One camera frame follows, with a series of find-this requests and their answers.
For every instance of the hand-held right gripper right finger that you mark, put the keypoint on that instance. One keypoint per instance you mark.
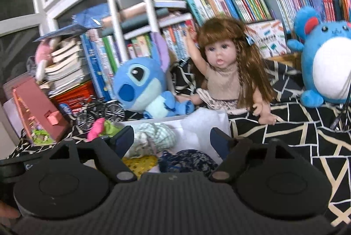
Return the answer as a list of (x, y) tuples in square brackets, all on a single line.
[(219, 143)]

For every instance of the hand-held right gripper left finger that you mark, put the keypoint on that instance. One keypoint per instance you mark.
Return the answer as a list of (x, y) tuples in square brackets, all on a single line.
[(124, 139)]

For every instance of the white fluffy cloth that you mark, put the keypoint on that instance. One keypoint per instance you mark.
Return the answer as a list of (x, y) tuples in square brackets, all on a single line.
[(197, 128)]

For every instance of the pink and green cloth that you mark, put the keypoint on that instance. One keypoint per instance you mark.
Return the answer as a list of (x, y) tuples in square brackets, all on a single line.
[(97, 128)]

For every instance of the dark blue floral cloth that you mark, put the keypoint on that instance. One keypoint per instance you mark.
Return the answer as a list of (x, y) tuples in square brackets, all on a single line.
[(189, 162)]

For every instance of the person's left hand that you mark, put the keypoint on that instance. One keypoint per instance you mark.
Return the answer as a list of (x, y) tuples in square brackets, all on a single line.
[(8, 211)]

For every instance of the yellow dotted cloth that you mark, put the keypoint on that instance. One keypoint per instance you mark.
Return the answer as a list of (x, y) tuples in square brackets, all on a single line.
[(139, 165)]

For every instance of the green checked cloth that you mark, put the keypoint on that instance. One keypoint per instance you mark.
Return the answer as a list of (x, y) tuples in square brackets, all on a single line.
[(156, 136)]

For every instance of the miniature metal bicycle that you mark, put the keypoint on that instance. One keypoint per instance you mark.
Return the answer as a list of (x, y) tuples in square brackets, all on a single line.
[(109, 111)]

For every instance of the blue alien plush toy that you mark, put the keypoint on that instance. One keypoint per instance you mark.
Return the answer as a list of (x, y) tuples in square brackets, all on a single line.
[(137, 81)]

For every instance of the pink triangular dollhouse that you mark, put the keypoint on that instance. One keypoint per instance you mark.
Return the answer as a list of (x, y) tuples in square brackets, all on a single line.
[(38, 114)]

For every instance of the long-haired doll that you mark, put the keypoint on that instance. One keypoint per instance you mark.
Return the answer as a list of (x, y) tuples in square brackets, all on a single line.
[(222, 78)]

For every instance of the blue round badge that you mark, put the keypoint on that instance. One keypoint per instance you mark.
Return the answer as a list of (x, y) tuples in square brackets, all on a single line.
[(65, 108)]

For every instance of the row of tall thin books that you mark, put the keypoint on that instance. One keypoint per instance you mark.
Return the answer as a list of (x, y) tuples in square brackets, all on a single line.
[(101, 64)]

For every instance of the black white patterned blanket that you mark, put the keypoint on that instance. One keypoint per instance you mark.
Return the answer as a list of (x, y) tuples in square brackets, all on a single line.
[(296, 125)]

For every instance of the stack of flat books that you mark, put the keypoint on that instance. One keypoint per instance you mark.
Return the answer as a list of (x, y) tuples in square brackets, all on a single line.
[(65, 64)]

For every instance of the grey cloth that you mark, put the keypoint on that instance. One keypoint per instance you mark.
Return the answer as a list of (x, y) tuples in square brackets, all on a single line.
[(31, 64)]

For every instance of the row of small upright books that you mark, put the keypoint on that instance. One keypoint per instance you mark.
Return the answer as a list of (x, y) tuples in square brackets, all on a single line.
[(175, 34)]

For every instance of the white printed box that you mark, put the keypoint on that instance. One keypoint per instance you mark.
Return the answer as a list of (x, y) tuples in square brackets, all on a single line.
[(268, 37)]

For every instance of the pink white plush toy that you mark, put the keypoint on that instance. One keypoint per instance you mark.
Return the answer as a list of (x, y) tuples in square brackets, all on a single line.
[(44, 53)]

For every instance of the brown flat box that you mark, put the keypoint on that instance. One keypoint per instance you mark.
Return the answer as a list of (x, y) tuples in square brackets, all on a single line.
[(129, 16)]

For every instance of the blue plastic folder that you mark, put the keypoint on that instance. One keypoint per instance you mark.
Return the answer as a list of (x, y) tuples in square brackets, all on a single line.
[(76, 26)]

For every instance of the round blue white plush toy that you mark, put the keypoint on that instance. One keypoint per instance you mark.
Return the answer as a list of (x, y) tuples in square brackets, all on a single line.
[(326, 64)]

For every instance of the row of colourful paperback books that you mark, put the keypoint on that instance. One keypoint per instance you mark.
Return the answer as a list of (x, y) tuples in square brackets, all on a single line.
[(233, 4)]

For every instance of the row of blue-spined books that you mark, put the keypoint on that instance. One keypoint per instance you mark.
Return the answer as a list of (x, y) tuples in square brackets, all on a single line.
[(301, 1)]

